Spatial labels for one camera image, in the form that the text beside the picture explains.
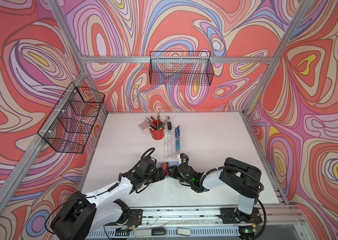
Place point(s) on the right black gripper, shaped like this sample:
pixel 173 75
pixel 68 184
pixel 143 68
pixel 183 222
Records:
pixel 173 174

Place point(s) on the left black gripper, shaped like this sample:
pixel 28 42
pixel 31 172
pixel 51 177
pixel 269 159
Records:
pixel 156 172

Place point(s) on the mint green card wallet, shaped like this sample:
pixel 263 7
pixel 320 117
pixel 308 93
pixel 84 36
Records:
pixel 171 163

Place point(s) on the red card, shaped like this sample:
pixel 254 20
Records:
pixel 165 166

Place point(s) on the clear acrylic card holder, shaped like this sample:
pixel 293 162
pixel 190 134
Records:
pixel 170 145

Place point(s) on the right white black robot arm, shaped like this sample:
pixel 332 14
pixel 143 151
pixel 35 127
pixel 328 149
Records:
pixel 239 176

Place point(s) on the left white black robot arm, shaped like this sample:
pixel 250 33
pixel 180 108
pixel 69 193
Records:
pixel 97 201

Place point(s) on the blue VIP card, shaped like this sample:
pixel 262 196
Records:
pixel 177 132

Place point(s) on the red pen cup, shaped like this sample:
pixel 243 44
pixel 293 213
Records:
pixel 157 130

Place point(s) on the pink calculator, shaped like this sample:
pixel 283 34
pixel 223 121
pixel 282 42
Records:
pixel 145 127

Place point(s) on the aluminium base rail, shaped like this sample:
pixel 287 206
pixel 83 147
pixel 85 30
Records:
pixel 279 223

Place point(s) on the left black wire basket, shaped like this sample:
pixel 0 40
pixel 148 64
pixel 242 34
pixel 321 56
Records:
pixel 77 111

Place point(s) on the black wire basket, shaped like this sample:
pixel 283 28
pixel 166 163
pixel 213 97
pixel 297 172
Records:
pixel 188 68
pixel 77 111

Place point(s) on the back black wire basket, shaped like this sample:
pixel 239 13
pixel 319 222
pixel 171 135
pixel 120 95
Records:
pixel 188 68

